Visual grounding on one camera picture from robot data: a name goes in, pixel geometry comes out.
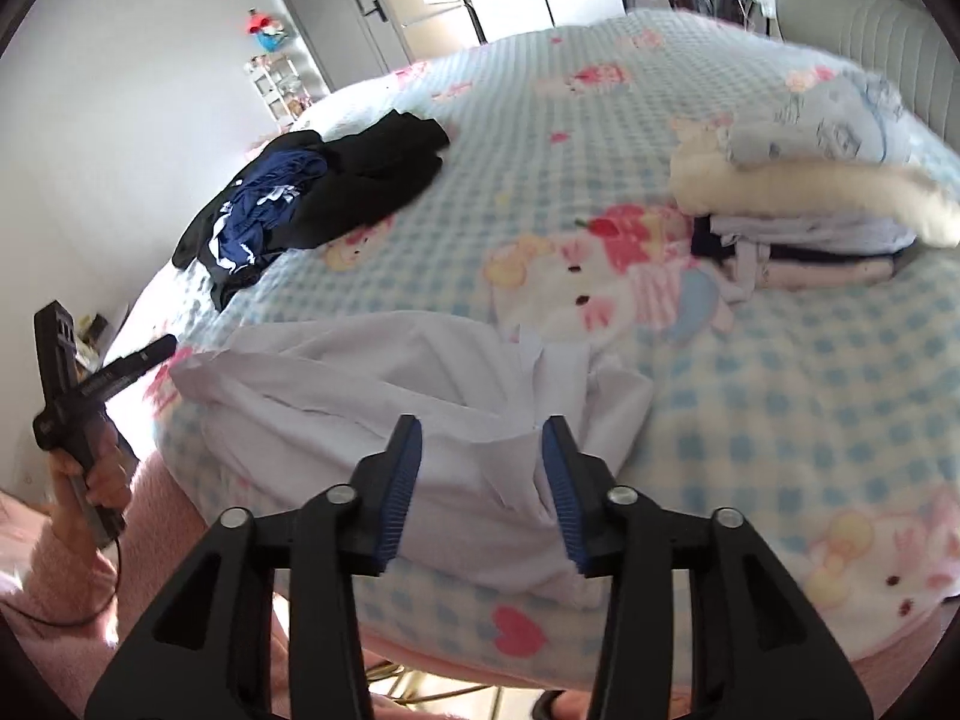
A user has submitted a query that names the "black cable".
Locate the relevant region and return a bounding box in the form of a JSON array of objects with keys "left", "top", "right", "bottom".
[{"left": 0, "top": 532, "right": 125, "bottom": 627}]

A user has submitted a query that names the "cream fleece folded garment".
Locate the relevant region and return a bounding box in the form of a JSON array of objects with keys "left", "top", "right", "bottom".
[{"left": 669, "top": 139, "right": 960, "bottom": 248}]

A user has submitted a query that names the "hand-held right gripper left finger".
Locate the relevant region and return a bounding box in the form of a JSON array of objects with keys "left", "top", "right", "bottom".
[{"left": 84, "top": 414, "right": 423, "bottom": 720}]

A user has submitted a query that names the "red and blue toy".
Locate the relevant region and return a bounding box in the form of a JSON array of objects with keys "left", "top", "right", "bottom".
[{"left": 246, "top": 9, "right": 290, "bottom": 53}]

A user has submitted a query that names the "person's left hand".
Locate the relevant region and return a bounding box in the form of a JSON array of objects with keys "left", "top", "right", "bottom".
[{"left": 49, "top": 427, "right": 136, "bottom": 533}]

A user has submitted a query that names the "grey-green padded headboard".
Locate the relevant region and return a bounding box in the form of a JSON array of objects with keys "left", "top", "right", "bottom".
[{"left": 772, "top": 0, "right": 960, "bottom": 136}]

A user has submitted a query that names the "black garment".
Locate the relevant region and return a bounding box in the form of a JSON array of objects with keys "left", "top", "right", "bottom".
[{"left": 172, "top": 111, "right": 451, "bottom": 293}]

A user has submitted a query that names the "navy folded garment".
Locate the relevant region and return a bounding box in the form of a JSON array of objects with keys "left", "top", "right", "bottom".
[{"left": 690, "top": 217, "right": 908, "bottom": 267}]

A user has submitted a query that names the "grey door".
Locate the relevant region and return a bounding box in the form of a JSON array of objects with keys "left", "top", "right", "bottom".
[{"left": 266, "top": 0, "right": 413, "bottom": 91}]

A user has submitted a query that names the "pale folded garment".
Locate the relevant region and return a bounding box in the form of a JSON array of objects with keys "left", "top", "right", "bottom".
[{"left": 724, "top": 240, "right": 912, "bottom": 305}]

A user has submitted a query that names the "small white shelf rack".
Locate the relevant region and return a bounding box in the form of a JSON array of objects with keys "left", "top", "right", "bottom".
[{"left": 244, "top": 56, "right": 327, "bottom": 128}]

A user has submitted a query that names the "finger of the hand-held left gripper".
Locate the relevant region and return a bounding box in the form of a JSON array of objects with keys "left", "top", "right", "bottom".
[{"left": 79, "top": 335, "right": 179, "bottom": 400}]

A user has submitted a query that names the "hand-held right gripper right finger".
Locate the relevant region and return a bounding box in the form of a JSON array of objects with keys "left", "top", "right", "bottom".
[{"left": 541, "top": 415, "right": 875, "bottom": 720}]

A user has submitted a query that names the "person's left forearm pink sleeve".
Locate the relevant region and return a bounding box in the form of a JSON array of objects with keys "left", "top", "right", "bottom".
[{"left": 0, "top": 499, "right": 125, "bottom": 653}]

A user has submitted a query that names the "white shirt with navy collar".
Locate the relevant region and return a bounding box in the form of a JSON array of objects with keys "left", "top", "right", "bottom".
[{"left": 169, "top": 311, "right": 655, "bottom": 608}]

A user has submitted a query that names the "navy blue sports garment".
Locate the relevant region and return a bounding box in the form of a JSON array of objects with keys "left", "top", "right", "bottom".
[{"left": 206, "top": 150, "right": 331, "bottom": 312}]

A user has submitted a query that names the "person's pink fleece clothing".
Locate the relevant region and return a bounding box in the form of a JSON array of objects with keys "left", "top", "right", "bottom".
[{"left": 120, "top": 457, "right": 301, "bottom": 720}]

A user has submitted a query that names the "beige cabinet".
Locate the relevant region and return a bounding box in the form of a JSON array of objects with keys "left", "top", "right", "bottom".
[{"left": 379, "top": 0, "right": 481, "bottom": 61}]

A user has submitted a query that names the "white folded shirt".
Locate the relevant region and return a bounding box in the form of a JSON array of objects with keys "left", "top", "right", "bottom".
[{"left": 709, "top": 211, "right": 920, "bottom": 250}]

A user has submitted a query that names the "light blue printed folded garment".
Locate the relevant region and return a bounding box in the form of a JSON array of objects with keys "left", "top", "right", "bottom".
[{"left": 727, "top": 75, "right": 920, "bottom": 166}]

